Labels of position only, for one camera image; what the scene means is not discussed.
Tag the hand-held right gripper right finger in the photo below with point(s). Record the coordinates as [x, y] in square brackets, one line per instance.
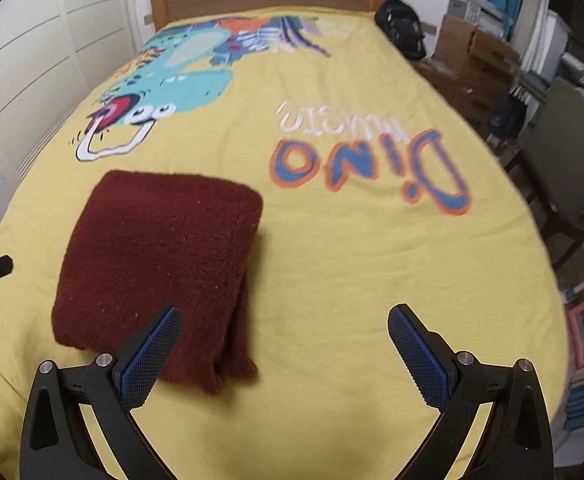
[419, 357]

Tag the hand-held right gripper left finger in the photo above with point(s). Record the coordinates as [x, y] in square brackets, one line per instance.
[148, 360]

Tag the dark red knit sweater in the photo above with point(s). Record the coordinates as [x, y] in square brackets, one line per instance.
[162, 265]

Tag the yellow printed blanket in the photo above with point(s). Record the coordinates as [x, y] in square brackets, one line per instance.
[352, 280]

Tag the white wardrobe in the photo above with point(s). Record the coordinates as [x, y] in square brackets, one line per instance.
[37, 60]

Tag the grey chair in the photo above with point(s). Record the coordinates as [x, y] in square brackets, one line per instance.
[567, 160]

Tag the dark blue bag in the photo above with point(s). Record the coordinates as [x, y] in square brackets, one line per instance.
[511, 112]

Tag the wooden drawer cabinet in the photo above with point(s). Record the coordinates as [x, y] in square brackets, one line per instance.
[472, 70]

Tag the black backpack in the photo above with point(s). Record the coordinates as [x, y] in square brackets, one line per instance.
[402, 25]

